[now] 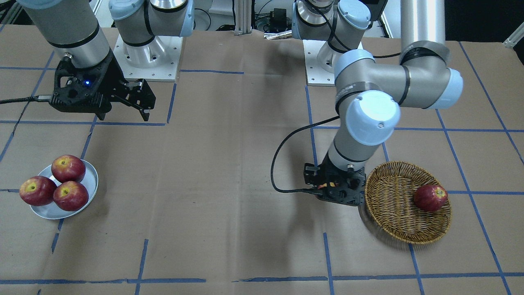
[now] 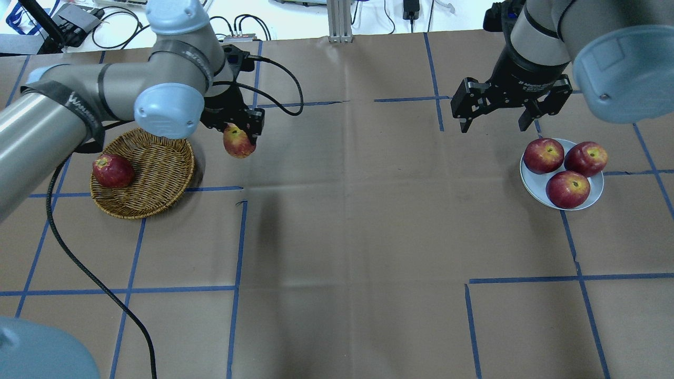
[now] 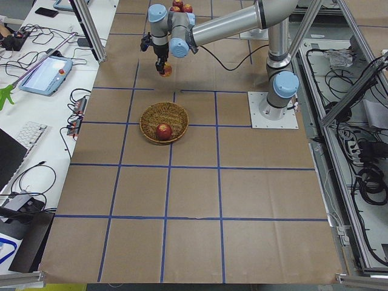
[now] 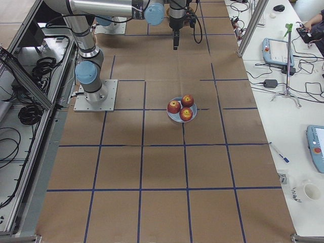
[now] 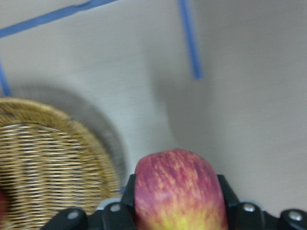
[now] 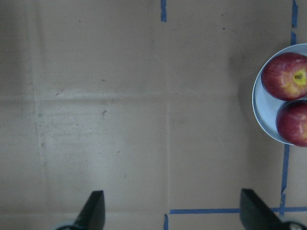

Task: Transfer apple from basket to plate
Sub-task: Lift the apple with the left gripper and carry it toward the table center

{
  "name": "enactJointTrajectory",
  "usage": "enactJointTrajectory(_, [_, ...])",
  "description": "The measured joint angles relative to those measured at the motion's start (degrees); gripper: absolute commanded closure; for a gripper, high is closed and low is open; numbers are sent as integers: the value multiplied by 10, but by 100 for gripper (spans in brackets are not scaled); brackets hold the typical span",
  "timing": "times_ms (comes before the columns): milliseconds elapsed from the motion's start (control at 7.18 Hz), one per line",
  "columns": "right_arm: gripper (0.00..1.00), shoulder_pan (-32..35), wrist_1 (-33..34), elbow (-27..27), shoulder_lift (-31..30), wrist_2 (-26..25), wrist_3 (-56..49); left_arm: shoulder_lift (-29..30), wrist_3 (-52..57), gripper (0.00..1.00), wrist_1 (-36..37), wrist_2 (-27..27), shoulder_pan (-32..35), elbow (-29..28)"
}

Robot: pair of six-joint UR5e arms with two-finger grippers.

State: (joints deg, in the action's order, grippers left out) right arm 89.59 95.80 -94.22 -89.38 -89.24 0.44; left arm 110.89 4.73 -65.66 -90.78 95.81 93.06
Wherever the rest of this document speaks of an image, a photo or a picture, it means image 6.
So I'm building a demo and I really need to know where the red apple plate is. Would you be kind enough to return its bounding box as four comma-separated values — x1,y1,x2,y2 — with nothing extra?
275,100,307,147
261,52,307,101

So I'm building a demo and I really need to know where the red apple plate front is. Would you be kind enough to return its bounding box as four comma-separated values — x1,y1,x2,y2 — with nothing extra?
275,100,307,147

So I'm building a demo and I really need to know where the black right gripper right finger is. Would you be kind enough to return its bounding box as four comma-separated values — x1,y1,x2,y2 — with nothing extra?
240,189,290,230

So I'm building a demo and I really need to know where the light blue plate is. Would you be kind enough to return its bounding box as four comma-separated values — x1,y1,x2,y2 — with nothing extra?
251,43,307,145

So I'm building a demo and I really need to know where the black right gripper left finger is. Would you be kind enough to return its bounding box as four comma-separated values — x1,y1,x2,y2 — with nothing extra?
71,190,105,230

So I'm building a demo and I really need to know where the red apple plate left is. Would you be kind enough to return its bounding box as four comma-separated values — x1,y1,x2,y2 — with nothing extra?
261,52,307,101

